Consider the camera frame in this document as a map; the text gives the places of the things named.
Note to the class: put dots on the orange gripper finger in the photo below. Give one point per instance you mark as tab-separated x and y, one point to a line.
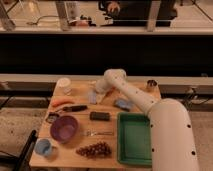
109	93

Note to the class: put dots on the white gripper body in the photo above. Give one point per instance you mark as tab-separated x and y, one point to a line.
102	86

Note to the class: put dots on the light blue towel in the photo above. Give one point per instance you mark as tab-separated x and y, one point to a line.
92	97

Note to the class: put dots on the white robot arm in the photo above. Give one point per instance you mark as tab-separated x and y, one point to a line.
172	138

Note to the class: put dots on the purple bowl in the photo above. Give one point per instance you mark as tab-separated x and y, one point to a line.
64	128

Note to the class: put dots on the person's hand in background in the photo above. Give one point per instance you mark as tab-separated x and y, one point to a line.
113	6

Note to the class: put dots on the dark rectangular block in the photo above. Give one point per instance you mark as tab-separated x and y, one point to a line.
99	116

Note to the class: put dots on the small metal cup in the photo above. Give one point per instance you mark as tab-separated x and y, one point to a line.
151	83

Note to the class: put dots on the silver fork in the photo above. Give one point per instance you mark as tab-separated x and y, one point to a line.
93	133

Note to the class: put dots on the wooden board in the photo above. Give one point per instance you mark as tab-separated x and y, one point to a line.
64	155

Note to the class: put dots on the orange carrot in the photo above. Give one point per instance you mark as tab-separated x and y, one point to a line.
57	103

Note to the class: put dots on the green plastic tray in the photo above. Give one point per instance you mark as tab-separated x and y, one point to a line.
133	139

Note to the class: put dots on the bunch of dark grapes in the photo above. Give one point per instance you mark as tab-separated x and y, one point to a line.
100	149

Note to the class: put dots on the small black clip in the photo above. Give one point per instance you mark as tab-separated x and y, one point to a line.
52	117

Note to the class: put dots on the light blue mug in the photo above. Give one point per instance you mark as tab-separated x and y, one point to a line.
43	147

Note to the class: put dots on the black stand left of table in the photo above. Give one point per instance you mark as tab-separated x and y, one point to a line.
21	158

